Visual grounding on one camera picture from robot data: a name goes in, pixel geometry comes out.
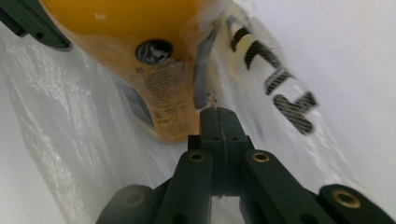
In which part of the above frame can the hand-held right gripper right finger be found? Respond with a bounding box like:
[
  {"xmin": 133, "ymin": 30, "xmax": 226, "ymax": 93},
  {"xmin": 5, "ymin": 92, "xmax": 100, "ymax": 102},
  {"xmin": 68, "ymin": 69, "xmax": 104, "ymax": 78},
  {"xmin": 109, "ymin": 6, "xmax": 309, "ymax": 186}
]
[{"xmin": 218, "ymin": 106, "xmax": 256, "ymax": 198}]

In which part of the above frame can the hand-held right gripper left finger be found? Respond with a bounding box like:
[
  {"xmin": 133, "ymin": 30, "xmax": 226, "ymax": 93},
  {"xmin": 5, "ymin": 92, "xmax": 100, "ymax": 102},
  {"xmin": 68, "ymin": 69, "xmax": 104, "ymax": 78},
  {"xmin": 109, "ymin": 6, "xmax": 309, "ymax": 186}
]
[{"xmin": 187, "ymin": 106, "xmax": 226, "ymax": 198}]

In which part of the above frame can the yellow snack packet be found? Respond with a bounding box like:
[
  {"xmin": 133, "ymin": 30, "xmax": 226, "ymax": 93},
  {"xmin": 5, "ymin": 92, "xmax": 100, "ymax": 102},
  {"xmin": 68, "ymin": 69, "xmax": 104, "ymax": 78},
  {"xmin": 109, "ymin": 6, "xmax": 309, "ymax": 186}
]
[{"xmin": 38, "ymin": 0, "xmax": 226, "ymax": 145}]

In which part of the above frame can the clear printed plastic bag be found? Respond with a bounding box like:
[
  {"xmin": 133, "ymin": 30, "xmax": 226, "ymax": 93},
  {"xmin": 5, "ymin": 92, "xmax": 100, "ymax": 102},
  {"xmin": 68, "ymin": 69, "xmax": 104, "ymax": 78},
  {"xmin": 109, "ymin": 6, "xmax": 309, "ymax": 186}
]
[{"xmin": 0, "ymin": 0, "xmax": 396, "ymax": 224}]

